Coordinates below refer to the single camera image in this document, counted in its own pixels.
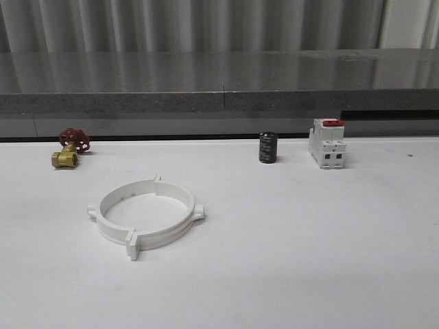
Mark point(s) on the white half pipe clamp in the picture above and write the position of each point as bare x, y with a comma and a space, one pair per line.
124, 235
141, 241

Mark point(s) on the black cylindrical capacitor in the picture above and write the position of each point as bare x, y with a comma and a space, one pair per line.
268, 147

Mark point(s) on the brass valve red handwheel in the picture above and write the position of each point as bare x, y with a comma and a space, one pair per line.
73, 142

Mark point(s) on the grey stone counter ledge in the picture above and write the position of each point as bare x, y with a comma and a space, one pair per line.
390, 92

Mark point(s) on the white circuit breaker red switch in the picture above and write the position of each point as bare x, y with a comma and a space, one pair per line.
326, 143

